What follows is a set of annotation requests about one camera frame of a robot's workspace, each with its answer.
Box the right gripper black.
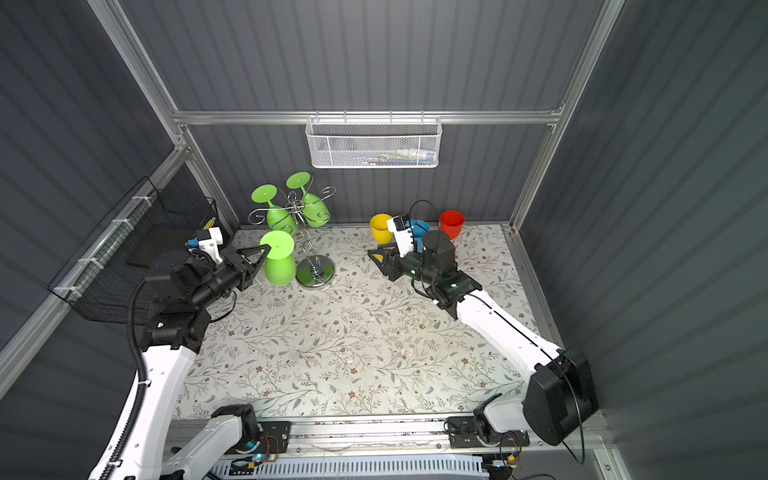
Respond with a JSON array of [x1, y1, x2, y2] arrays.
[[369, 241, 438, 288]]

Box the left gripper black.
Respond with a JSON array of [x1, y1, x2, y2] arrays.
[[190, 243, 268, 313]]

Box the green wine glass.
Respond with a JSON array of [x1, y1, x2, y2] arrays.
[[260, 231, 296, 286], [286, 171, 331, 228], [248, 184, 297, 236]]

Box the yellow wine glass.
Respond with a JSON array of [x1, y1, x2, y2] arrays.
[[370, 214, 393, 245]]

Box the blue wine glass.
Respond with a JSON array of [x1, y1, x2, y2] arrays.
[[408, 220, 431, 238]]

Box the red wine glass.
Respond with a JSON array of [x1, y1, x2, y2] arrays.
[[439, 210, 465, 241]]

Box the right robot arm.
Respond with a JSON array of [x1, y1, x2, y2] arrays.
[[367, 231, 599, 446]]

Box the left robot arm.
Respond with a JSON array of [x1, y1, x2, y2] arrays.
[[89, 245, 271, 479]]

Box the chrome wine glass rack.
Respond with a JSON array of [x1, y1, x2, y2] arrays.
[[273, 186, 336, 289]]

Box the items in white basket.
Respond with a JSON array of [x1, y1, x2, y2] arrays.
[[353, 148, 438, 168]]

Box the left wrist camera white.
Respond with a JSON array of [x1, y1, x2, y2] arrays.
[[186, 227, 224, 265]]

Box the white wire mesh basket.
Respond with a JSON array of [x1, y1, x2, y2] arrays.
[[305, 113, 443, 169]]

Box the black corrugated cable hose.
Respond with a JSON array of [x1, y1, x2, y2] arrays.
[[95, 278, 151, 480]]

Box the black wire basket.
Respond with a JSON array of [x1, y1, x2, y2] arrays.
[[47, 177, 218, 324]]

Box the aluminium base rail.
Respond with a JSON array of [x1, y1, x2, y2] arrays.
[[162, 413, 617, 461]]

